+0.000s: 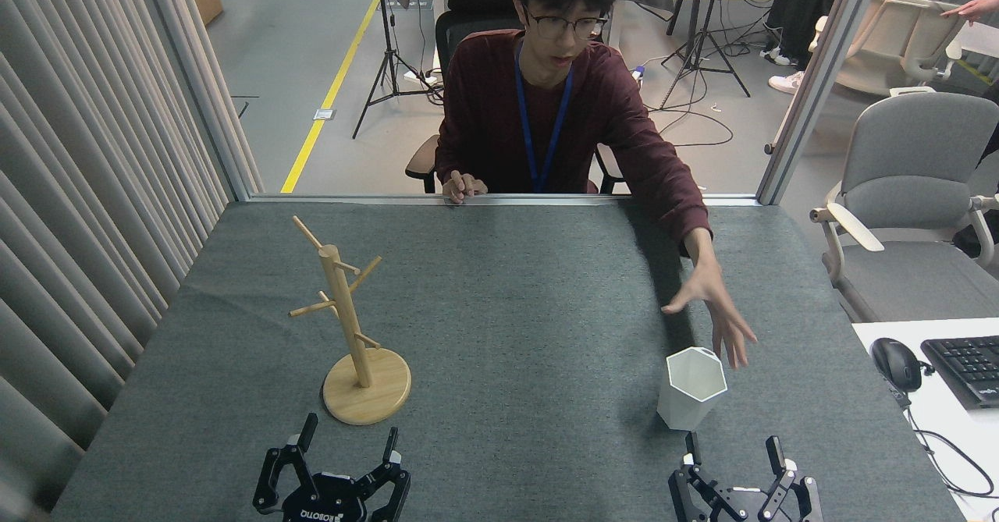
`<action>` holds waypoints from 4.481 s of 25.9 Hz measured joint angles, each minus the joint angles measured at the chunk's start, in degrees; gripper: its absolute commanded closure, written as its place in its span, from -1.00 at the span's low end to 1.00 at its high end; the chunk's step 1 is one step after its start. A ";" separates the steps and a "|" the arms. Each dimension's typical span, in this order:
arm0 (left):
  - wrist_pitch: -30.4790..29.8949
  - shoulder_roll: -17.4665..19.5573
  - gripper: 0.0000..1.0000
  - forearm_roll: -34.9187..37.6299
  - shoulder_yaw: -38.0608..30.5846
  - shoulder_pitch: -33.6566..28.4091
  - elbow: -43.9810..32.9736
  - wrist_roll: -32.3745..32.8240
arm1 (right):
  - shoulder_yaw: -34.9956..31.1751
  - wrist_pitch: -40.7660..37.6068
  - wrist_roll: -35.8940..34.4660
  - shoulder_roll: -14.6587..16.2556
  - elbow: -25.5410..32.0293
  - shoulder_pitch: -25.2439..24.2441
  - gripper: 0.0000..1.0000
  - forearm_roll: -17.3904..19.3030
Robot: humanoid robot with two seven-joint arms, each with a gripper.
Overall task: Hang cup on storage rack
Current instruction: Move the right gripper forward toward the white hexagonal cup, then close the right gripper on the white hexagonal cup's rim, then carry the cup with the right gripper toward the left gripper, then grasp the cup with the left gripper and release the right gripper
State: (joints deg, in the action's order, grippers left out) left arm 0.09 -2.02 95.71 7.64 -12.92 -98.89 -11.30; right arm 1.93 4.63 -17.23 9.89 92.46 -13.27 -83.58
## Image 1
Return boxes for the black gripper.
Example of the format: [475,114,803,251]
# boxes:
[252,413,412,522]
[668,431,824,522]

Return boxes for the silver frame post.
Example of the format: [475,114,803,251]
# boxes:
[757,0,891,205]

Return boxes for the seated person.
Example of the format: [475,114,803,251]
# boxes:
[435,0,758,371]

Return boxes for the blue lanyard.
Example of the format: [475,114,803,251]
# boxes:
[515,42,574,194]

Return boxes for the bystander person's hand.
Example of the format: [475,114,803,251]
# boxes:
[940,0,988,23]

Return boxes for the grey pleated curtain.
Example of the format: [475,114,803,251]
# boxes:
[0,0,262,522]

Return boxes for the dark grey table cover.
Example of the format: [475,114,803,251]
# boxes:
[51,198,969,522]

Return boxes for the black computer mouse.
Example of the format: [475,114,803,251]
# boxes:
[871,338,923,392]

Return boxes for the wooden cup rack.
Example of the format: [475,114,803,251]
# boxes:
[289,215,412,427]

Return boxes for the seated person's right hand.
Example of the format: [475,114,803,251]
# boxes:
[442,169,489,204]

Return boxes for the white hexagonal cup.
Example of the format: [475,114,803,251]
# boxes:
[656,346,728,432]

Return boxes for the black keyboard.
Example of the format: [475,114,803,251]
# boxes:
[921,336,999,410]

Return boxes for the grey office chair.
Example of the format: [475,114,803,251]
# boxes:
[809,91,999,324]

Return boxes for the person beside grey chair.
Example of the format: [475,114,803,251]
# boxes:
[940,0,999,259]

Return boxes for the black mouse cable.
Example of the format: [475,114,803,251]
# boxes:
[882,374,999,499]

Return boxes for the black tripod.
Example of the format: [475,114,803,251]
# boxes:
[659,0,752,109]
[353,0,442,139]

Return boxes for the seated person's left hand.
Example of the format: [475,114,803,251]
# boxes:
[662,253,758,371]

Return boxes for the black floor cable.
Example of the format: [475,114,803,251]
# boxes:
[648,77,734,148]

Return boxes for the black-rimmed glasses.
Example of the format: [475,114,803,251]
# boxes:
[521,5,610,41]

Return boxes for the beige armchair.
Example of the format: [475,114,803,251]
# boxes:
[808,0,969,98]

